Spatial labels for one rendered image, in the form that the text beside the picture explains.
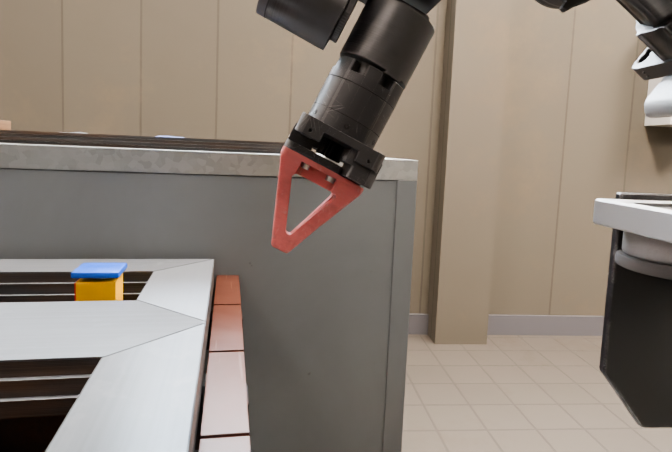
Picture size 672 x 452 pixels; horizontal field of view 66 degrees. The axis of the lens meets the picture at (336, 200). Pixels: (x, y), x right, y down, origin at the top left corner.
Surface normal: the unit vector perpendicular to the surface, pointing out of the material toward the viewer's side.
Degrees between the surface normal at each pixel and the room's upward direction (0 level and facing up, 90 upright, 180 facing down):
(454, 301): 90
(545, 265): 90
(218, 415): 0
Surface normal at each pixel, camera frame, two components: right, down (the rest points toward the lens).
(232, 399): 0.04, -0.99
